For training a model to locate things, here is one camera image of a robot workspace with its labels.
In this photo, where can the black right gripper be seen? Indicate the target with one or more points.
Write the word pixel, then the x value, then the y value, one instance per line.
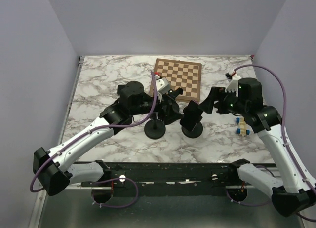
pixel 217 93

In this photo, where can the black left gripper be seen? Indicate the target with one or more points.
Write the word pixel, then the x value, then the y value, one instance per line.
pixel 171 115

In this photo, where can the red-edged phone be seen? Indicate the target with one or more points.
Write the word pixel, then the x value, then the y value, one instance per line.
pixel 191 116

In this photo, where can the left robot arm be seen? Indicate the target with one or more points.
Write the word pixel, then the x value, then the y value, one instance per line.
pixel 56 169

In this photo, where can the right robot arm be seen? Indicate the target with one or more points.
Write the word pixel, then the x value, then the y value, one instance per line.
pixel 294 191

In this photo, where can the wooden chessboard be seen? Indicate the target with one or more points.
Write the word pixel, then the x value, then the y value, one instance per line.
pixel 186 75

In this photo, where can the wooden toy car blue wheels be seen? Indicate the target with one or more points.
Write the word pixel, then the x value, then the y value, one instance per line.
pixel 242 127

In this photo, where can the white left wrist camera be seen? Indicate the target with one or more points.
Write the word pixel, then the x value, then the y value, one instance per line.
pixel 162 86

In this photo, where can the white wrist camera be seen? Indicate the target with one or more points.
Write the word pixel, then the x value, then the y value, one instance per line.
pixel 162 86
pixel 233 79

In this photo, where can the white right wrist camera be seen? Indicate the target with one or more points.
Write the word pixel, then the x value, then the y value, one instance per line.
pixel 233 79

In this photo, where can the aluminium frame rail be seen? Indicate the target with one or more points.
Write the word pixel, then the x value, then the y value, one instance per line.
pixel 78 185

